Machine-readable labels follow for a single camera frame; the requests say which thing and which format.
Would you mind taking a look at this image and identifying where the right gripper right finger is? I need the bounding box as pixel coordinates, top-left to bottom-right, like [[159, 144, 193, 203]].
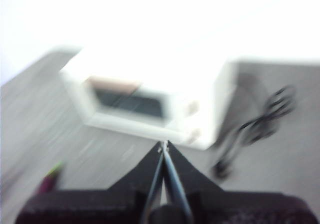
[[165, 141, 225, 224]]

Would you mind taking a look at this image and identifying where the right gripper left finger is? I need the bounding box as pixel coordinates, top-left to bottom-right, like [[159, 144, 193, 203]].
[[107, 141, 165, 224]]

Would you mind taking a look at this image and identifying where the glass oven door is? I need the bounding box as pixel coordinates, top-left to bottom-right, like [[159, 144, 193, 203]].
[[74, 76, 176, 134]]

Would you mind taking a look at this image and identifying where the beige oven door handle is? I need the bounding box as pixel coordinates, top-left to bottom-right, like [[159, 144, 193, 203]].
[[88, 76, 141, 93]]

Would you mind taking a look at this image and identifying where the beige oven knob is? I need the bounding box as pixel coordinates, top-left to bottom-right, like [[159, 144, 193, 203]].
[[187, 128, 201, 142], [186, 101, 200, 114]]

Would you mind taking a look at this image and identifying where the white Toshiba toaster oven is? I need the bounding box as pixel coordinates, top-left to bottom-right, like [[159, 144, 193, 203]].
[[58, 46, 237, 151]]

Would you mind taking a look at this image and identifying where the purple eggplant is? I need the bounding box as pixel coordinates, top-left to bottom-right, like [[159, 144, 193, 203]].
[[37, 161, 64, 194]]

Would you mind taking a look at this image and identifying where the black power cable with plug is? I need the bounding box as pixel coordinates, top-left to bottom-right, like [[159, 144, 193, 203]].
[[212, 85, 297, 178]]

